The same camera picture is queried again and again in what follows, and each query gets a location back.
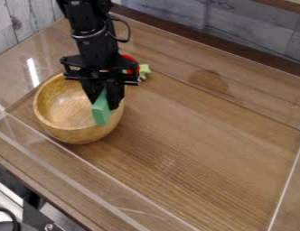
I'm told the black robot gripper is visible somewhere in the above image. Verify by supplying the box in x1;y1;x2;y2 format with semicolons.
60;32;139;110

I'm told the green rectangular block stick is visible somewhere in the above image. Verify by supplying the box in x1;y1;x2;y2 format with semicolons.
92;89;113;125

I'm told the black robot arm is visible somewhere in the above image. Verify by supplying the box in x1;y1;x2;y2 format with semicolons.
56;0;139;110

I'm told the brown wooden bowl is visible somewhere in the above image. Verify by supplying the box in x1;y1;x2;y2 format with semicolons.
32;74;125;144

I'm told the red plush radish toy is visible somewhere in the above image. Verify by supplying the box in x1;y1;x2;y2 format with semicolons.
122;54;151;81

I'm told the black stand under table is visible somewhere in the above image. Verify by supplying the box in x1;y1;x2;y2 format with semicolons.
0;197;66;231

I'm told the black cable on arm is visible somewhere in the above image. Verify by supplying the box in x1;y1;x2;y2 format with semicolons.
106;14;131;43

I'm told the clear acrylic tray wall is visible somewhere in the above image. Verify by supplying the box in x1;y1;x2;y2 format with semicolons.
0;105;199;231

